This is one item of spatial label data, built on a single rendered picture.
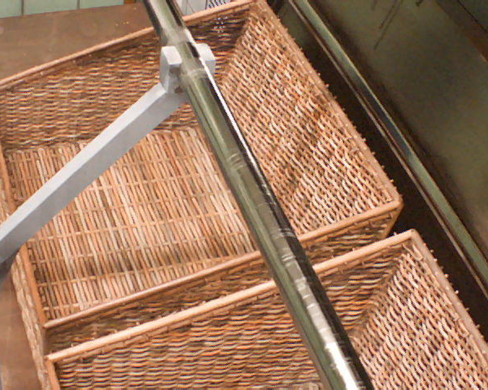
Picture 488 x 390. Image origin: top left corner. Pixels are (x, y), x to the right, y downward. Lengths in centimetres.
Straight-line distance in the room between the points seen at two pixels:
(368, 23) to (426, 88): 17
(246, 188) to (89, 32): 136
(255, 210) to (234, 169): 5
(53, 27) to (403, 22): 98
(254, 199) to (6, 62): 129
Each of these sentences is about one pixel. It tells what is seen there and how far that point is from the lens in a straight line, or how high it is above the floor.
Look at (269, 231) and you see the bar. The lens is 79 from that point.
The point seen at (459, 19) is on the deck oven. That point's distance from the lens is 123.
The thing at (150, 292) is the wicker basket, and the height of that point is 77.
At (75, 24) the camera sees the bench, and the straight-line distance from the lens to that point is 218.
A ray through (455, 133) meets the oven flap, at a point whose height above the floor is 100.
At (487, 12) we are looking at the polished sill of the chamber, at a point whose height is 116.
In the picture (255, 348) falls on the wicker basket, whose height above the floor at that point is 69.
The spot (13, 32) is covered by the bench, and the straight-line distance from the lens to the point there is 216.
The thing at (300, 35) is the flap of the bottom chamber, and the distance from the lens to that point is 175.
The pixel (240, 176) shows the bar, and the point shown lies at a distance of 84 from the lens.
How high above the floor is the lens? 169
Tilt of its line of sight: 39 degrees down
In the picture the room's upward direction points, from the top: 8 degrees clockwise
